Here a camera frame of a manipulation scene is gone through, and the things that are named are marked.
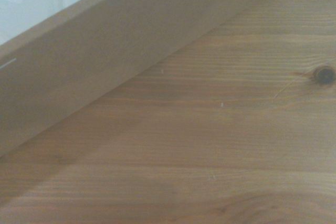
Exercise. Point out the beige cardboard box with lid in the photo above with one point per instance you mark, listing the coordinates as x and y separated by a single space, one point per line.
105 37

